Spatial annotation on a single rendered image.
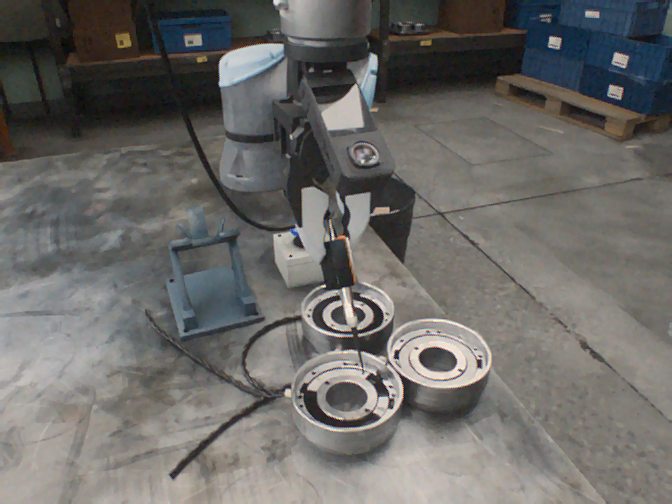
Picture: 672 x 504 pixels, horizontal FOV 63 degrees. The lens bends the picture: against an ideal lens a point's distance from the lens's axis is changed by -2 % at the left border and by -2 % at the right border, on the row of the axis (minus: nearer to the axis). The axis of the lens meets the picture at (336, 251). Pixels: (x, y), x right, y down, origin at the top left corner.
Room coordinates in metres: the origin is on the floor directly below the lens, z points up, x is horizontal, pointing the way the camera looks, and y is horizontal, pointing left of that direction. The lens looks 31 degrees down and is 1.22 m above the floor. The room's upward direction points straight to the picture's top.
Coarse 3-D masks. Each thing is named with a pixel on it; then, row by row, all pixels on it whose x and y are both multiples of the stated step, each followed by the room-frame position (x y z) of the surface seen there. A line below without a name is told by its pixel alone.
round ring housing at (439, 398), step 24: (408, 336) 0.47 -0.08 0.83; (456, 336) 0.47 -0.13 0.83; (480, 336) 0.45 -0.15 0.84; (432, 360) 0.45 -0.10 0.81; (456, 360) 0.43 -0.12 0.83; (480, 360) 0.43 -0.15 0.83; (408, 384) 0.39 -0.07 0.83; (432, 384) 0.38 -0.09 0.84; (480, 384) 0.39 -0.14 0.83; (432, 408) 0.39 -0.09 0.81; (456, 408) 0.39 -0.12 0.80
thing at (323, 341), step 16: (320, 288) 0.54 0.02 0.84; (352, 288) 0.56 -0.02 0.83; (368, 288) 0.55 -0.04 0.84; (304, 304) 0.51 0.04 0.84; (336, 304) 0.53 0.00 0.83; (384, 304) 0.53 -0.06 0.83; (304, 320) 0.49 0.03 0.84; (336, 320) 0.52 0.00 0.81; (368, 320) 0.50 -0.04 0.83; (384, 320) 0.50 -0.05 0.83; (320, 336) 0.46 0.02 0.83; (336, 336) 0.46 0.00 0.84; (352, 336) 0.45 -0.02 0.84; (368, 336) 0.46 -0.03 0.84; (384, 336) 0.47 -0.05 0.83; (320, 352) 0.47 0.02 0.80; (368, 352) 0.46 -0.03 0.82
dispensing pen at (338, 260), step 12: (324, 216) 0.49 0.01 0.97; (336, 216) 0.49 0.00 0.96; (336, 240) 0.46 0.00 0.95; (336, 252) 0.46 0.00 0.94; (324, 264) 0.47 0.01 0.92; (336, 264) 0.45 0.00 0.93; (348, 264) 0.45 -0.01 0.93; (324, 276) 0.47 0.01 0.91; (336, 276) 0.44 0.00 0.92; (348, 276) 0.45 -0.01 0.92; (324, 288) 0.47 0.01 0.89; (336, 288) 0.44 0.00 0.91; (348, 288) 0.45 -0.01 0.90; (348, 300) 0.44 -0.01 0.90; (348, 312) 0.44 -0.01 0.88; (348, 324) 0.43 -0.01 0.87; (360, 360) 0.42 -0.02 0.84
